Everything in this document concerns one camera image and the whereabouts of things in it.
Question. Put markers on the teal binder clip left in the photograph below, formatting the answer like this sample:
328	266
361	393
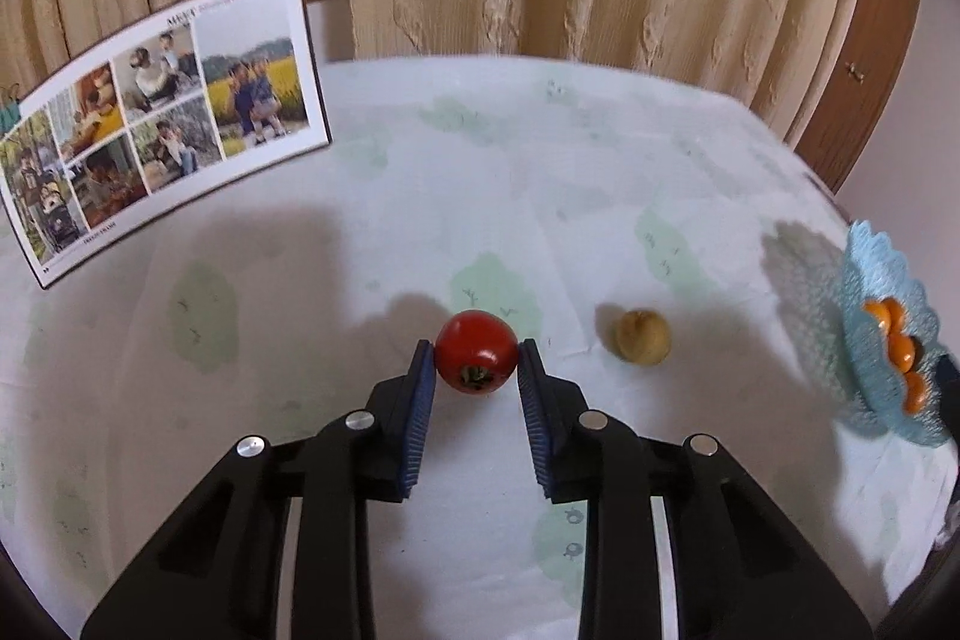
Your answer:
10	110

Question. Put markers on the photo collage board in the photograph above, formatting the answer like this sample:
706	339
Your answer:
163	111

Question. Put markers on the tan longan fruit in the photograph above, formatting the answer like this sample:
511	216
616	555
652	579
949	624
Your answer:
643	337

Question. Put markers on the orange fruit right basket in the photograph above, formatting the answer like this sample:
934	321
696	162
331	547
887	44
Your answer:
917	393

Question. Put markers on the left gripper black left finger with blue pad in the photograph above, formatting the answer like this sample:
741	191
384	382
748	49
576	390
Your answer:
212	570

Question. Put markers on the orange kumquat top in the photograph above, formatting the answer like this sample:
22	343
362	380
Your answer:
888	312

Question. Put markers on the brown wooden door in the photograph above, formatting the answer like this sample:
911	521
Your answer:
865	60

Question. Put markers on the orange kumquat middle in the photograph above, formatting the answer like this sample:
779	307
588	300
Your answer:
901	351

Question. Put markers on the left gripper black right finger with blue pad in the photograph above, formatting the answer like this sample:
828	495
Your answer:
741	568

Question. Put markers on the red tomato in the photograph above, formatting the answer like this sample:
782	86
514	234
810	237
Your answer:
475	352

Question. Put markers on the white green patterned tablecloth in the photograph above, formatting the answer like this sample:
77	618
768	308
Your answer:
555	196

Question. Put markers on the light blue plastic basket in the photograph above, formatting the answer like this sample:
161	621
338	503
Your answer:
873	269

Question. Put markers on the orange kumquat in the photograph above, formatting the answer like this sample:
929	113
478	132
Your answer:
901	351
888	312

